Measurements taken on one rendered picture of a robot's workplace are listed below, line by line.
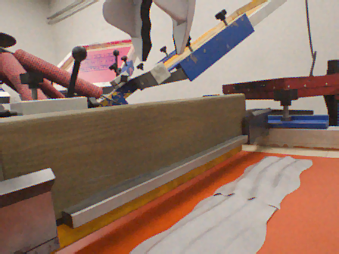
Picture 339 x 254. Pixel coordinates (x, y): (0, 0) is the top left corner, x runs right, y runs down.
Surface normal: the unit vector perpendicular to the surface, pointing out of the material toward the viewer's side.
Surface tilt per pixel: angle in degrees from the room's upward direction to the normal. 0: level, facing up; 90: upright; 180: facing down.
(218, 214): 31
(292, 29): 90
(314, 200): 0
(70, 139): 90
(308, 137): 90
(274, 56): 90
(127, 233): 0
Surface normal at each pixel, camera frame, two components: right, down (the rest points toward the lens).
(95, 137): 0.78, 0.02
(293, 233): -0.08, -0.99
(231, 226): 0.30, -0.80
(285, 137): -0.62, 0.15
